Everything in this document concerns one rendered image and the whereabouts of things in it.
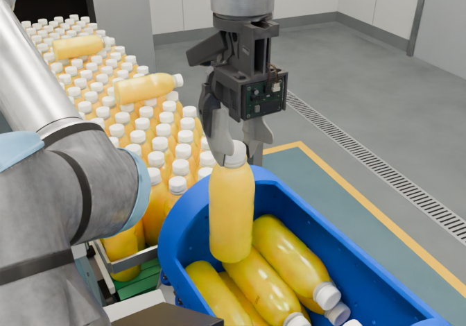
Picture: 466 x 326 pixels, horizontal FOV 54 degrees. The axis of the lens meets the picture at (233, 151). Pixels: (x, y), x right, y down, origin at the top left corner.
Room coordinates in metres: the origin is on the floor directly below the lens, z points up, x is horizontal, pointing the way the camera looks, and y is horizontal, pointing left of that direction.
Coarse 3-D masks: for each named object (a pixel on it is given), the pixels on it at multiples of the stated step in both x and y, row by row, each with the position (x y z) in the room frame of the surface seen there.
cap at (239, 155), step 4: (232, 140) 0.58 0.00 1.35; (236, 140) 0.58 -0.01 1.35; (236, 144) 0.57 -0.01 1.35; (240, 144) 0.57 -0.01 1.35; (244, 144) 0.57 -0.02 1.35; (236, 148) 0.55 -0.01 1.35; (240, 148) 0.55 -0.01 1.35; (244, 148) 0.55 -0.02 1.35; (236, 152) 0.54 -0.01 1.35; (240, 152) 0.55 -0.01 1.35; (244, 152) 0.55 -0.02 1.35; (228, 156) 0.54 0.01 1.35; (232, 156) 0.54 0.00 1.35; (236, 156) 0.54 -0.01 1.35; (240, 156) 0.54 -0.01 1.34; (244, 156) 0.55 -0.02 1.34; (228, 160) 0.54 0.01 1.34; (232, 160) 0.54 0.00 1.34; (236, 160) 0.54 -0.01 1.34; (240, 160) 0.55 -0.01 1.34
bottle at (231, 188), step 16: (224, 176) 0.54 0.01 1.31; (240, 176) 0.54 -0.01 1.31; (224, 192) 0.53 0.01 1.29; (240, 192) 0.53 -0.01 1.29; (224, 208) 0.53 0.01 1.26; (240, 208) 0.53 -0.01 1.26; (224, 224) 0.53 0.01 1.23; (240, 224) 0.53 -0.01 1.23; (224, 240) 0.53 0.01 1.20; (240, 240) 0.53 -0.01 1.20; (224, 256) 0.53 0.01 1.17; (240, 256) 0.53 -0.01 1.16
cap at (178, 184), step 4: (176, 176) 0.84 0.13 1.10; (180, 176) 0.84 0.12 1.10; (172, 180) 0.83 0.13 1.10; (176, 180) 0.83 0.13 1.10; (180, 180) 0.83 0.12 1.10; (184, 180) 0.83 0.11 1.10; (172, 184) 0.81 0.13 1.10; (176, 184) 0.81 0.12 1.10; (180, 184) 0.81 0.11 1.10; (184, 184) 0.82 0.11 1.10; (172, 188) 0.81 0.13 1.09; (176, 188) 0.81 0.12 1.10; (180, 188) 0.81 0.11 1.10; (184, 188) 0.82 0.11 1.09
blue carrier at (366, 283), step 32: (192, 192) 0.63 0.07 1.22; (256, 192) 0.71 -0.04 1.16; (288, 192) 0.64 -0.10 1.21; (192, 224) 0.58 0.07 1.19; (288, 224) 0.72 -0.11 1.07; (320, 224) 0.56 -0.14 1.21; (160, 256) 0.59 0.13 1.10; (192, 256) 0.64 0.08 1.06; (320, 256) 0.63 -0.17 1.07; (352, 256) 0.56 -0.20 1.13; (192, 288) 0.49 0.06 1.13; (352, 288) 0.56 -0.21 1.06; (384, 288) 0.50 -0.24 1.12; (320, 320) 0.55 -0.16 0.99; (384, 320) 0.49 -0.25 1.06; (416, 320) 0.45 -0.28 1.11
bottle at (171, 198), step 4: (168, 192) 0.83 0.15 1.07; (172, 192) 0.81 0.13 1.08; (176, 192) 0.81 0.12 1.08; (180, 192) 0.81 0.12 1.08; (168, 196) 0.81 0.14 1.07; (172, 196) 0.81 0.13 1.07; (176, 196) 0.81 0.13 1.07; (180, 196) 0.81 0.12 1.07; (164, 200) 0.82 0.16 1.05; (168, 200) 0.81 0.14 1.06; (172, 200) 0.80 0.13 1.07; (176, 200) 0.80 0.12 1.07; (164, 204) 0.81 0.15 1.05; (168, 204) 0.80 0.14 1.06; (172, 204) 0.80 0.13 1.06; (164, 208) 0.81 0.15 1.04; (168, 208) 0.80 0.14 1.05; (164, 212) 0.81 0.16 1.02; (168, 212) 0.80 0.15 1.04
